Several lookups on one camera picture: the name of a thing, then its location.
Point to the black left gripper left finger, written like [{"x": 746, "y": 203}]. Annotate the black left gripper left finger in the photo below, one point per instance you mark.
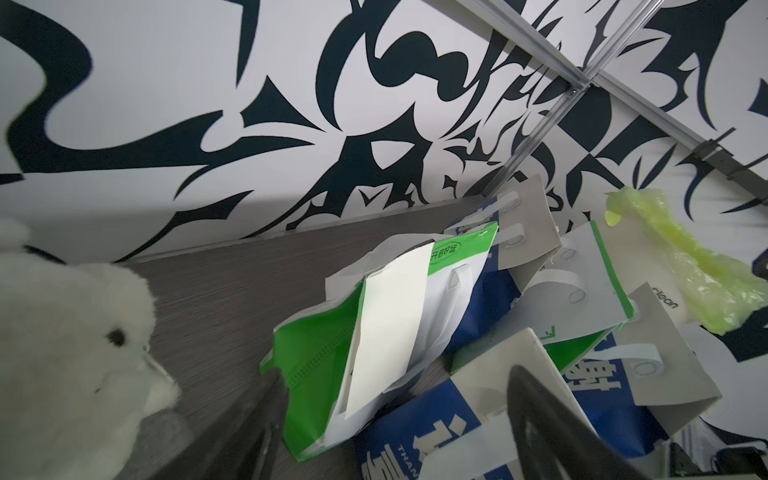
[{"x": 242, "y": 443}]

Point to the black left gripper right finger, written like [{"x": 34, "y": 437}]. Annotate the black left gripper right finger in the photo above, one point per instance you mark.
[{"x": 552, "y": 443}]

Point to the blue white takeout bag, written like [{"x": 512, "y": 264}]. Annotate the blue white takeout bag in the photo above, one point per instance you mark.
[
  {"x": 527, "y": 237},
  {"x": 643, "y": 383},
  {"x": 460, "y": 428}
]

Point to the green white right takeout bag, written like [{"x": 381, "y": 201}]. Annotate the green white right takeout bag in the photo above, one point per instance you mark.
[{"x": 571, "y": 304}]

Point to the green white takeout bag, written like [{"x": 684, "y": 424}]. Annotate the green white takeout bag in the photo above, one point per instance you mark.
[
  {"x": 315, "y": 348},
  {"x": 571, "y": 304}
]

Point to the green white left takeout bag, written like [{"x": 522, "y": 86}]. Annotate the green white left takeout bag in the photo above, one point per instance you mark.
[{"x": 315, "y": 348}]

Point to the white plush bear toy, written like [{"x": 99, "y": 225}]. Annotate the white plush bear toy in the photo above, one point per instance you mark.
[{"x": 77, "y": 376}]

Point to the cream ribbed trash bin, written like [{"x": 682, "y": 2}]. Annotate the cream ribbed trash bin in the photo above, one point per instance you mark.
[{"x": 636, "y": 261}]

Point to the green plastic bin liner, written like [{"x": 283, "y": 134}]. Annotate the green plastic bin liner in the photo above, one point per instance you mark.
[{"x": 720, "y": 292}]

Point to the grey wall hook rail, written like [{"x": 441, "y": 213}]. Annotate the grey wall hook rail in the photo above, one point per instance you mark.
[{"x": 709, "y": 155}]

